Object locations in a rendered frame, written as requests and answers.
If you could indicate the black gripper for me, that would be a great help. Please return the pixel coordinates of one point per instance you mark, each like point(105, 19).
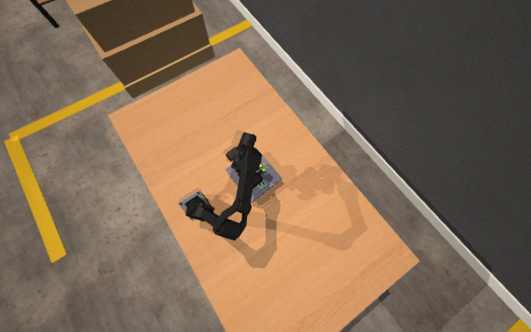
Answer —
point(257, 177)

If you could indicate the grey switch panel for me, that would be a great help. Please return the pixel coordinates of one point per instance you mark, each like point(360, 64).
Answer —
point(268, 173)

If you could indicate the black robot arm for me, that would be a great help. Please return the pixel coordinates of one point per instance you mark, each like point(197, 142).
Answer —
point(246, 159)

